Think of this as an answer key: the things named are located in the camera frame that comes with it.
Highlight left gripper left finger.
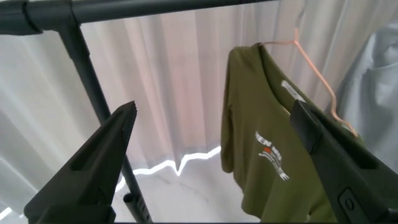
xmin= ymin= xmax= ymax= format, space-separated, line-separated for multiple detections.
xmin=24 ymin=101 xmax=137 ymax=223

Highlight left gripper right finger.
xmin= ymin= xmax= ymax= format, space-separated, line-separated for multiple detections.
xmin=289 ymin=100 xmax=398 ymax=223

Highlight pale grey shorts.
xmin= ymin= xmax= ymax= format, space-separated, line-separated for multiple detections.
xmin=325 ymin=21 xmax=398 ymax=174

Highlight green printed shirt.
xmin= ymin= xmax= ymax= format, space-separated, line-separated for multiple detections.
xmin=220 ymin=42 xmax=366 ymax=223

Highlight pink clothes hanger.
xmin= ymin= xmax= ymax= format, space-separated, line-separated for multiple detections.
xmin=259 ymin=27 xmax=359 ymax=138

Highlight black clothes rack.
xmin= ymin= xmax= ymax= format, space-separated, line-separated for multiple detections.
xmin=0 ymin=0 xmax=277 ymax=223

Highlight white curtain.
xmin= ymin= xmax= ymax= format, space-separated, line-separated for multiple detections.
xmin=0 ymin=0 xmax=398 ymax=215

